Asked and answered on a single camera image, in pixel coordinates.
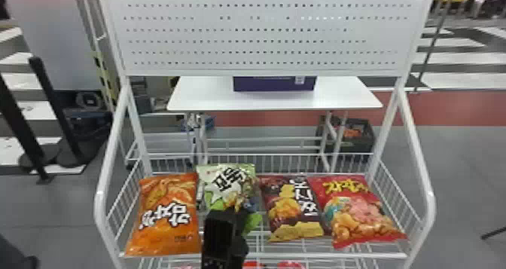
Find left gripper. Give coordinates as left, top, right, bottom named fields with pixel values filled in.
left=226, top=206, right=250, bottom=264

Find green snack packet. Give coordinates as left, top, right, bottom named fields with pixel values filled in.
left=196, top=163, right=264, bottom=237

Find brown snack packet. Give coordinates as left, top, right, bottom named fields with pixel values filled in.
left=257, top=174, right=326, bottom=243

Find orange snack packet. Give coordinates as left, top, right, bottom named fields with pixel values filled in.
left=125, top=172, right=203, bottom=258

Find white side table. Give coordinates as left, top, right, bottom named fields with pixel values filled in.
left=166, top=75, right=384, bottom=173

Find blue box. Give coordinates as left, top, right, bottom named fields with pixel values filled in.
left=233, top=75, right=318, bottom=93

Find black tool box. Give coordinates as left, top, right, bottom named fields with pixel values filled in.
left=315, top=115, right=375, bottom=154

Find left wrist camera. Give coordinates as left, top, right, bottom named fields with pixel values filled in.
left=202, top=217, right=238, bottom=259

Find white wire rack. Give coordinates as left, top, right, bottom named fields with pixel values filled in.
left=93, top=0, right=437, bottom=269

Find black post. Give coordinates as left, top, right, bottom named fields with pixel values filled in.
left=0, top=72, right=57, bottom=185
left=28, top=56, right=101, bottom=170

